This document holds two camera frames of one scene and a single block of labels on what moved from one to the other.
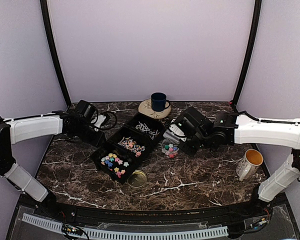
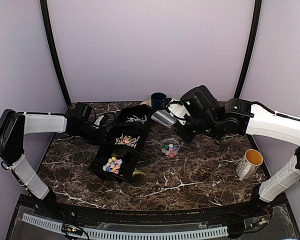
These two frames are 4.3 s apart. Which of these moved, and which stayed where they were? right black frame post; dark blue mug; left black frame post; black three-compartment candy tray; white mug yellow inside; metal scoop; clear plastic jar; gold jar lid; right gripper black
Moved: metal scoop; right gripper black; black three-compartment candy tray
Stayed: gold jar lid; clear plastic jar; left black frame post; white mug yellow inside; right black frame post; dark blue mug
